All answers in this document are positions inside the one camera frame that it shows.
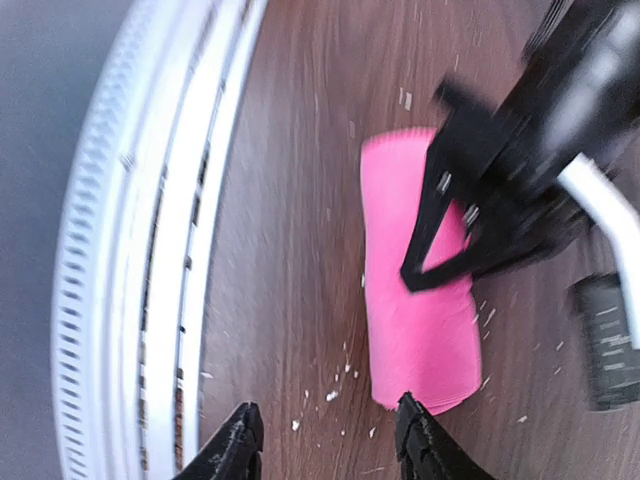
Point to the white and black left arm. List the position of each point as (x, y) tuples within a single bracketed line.
[(595, 46)]

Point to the pink towel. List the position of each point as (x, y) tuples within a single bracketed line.
[(424, 343)]

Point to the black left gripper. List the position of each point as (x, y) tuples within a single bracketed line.
[(495, 162)]

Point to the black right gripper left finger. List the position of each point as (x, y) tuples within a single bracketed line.
[(234, 451)]

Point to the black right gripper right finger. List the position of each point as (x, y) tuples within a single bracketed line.
[(425, 450)]

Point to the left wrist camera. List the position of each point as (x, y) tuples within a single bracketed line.
[(608, 304)]

